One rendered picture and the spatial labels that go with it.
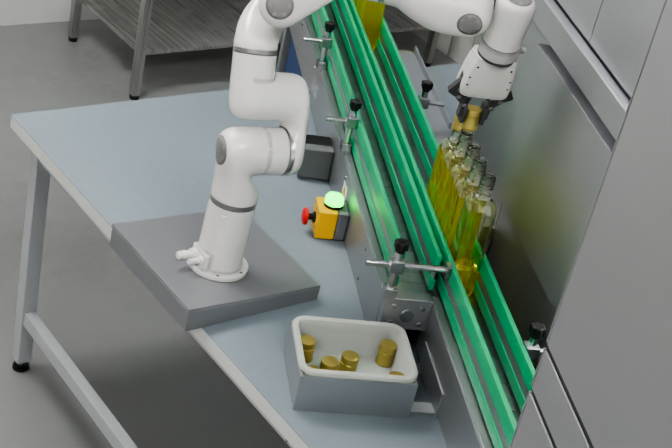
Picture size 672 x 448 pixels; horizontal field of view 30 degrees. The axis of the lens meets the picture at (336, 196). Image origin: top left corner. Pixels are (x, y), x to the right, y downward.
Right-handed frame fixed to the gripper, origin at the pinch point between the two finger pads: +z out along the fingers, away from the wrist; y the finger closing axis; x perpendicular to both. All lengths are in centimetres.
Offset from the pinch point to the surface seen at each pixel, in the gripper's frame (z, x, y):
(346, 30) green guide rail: 52, -92, 5
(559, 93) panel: -13.1, 7.0, -12.2
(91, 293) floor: 139, -62, 66
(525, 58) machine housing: 0.0, -20.2, -15.3
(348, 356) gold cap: 27, 43, 23
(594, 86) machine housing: -23.4, 16.9, -13.0
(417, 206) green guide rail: 22.1, 5.8, 6.0
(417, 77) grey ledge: 51, -74, -13
